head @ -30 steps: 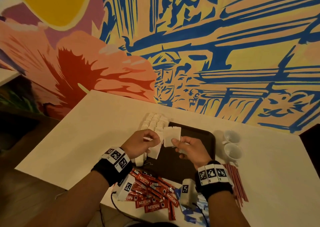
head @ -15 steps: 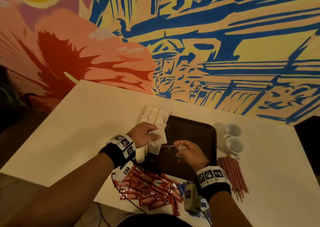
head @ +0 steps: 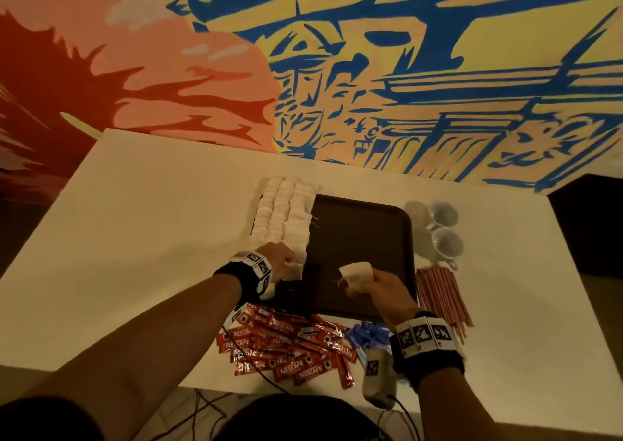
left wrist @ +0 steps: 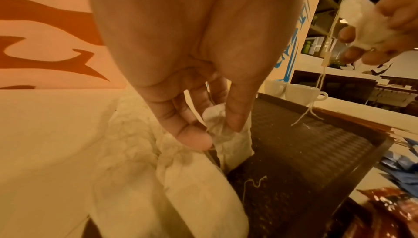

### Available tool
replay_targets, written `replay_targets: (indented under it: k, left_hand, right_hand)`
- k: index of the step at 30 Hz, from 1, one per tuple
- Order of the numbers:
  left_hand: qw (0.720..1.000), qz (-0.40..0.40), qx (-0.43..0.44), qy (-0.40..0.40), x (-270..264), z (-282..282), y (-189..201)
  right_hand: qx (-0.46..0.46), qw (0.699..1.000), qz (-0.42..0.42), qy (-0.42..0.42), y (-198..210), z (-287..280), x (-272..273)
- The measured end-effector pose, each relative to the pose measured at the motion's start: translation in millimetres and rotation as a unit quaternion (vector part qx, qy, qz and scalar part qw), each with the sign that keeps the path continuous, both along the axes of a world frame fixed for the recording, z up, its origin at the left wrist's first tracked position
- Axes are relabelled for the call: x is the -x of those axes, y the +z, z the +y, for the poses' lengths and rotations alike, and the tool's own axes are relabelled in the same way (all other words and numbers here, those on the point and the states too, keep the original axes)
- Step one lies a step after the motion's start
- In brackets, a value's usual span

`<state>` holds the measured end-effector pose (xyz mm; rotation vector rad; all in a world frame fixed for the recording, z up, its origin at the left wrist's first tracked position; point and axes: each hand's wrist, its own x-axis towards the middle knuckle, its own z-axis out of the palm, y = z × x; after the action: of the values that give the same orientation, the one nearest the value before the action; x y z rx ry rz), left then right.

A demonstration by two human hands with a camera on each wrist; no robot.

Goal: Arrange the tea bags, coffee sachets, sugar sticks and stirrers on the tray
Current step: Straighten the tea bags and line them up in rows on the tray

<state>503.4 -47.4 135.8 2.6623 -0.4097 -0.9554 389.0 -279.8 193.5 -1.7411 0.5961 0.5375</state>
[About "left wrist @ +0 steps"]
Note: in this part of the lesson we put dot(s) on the person's left hand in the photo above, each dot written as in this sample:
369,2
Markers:
189,25

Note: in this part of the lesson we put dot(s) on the pile of blue sugar sachets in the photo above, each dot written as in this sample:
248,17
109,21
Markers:
402,162

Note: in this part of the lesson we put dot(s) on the row of tea bags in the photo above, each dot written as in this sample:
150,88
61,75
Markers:
170,190

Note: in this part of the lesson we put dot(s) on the pile of red Nescafe sachets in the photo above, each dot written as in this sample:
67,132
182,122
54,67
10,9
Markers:
388,214

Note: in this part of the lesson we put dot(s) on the wooden shelving unit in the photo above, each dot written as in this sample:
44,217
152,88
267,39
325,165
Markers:
326,36

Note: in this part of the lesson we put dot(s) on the person's right hand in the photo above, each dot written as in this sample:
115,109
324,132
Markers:
402,20

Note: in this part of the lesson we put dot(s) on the small white cup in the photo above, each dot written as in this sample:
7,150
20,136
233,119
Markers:
273,88
304,95

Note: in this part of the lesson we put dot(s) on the dark brown tray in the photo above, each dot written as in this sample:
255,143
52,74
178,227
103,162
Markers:
307,165

